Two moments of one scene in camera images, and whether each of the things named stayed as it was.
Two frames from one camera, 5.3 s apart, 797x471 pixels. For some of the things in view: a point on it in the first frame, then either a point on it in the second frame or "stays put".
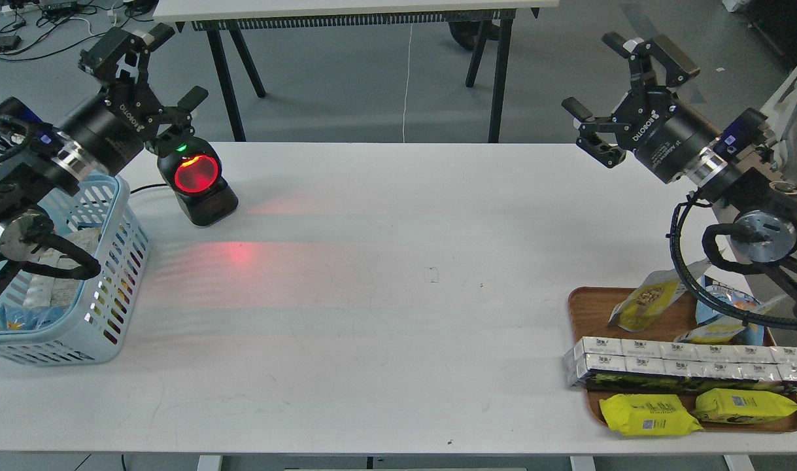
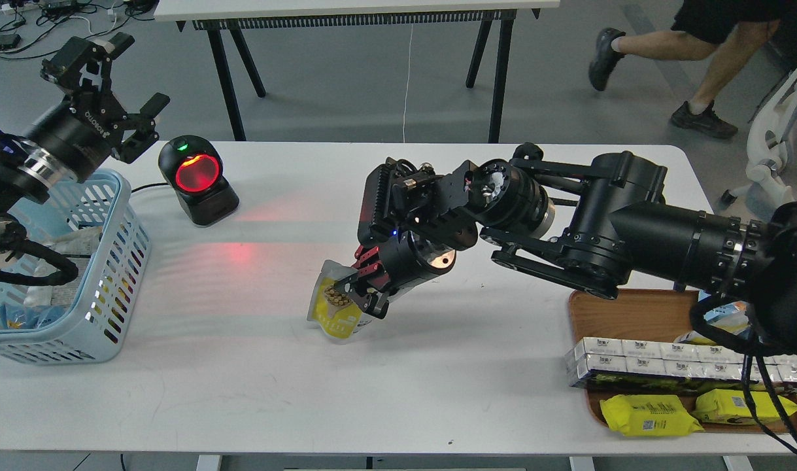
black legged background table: [229, 23] stays put
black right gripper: [669, 138] → [392, 264]
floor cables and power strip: [16, 30] stays put
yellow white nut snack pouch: [654, 296] → [331, 309]
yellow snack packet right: [739, 406] stays put
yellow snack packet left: [647, 415] stays put
